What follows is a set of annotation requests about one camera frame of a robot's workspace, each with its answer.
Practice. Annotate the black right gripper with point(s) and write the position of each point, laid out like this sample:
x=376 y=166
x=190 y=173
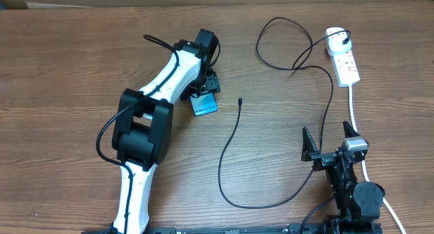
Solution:
x=310 y=152

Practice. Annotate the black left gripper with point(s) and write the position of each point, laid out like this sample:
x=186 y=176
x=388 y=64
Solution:
x=213 y=86

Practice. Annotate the Galaxy S24 smartphone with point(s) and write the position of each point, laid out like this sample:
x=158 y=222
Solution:
x=203 y=105

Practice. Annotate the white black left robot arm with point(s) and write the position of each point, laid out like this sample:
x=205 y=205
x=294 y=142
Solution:
x=138 y=136

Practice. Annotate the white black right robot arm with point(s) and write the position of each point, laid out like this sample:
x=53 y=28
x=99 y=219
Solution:
x=358 y=203

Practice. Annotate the white charger plug adapter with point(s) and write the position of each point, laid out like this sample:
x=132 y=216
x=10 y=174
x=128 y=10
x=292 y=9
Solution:
x=338 y=40

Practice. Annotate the white power strip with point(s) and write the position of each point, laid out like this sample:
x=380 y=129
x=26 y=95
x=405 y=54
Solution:
x=345 y=69

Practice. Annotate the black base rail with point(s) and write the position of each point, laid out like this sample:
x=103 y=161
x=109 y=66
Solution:
x=290 y=229

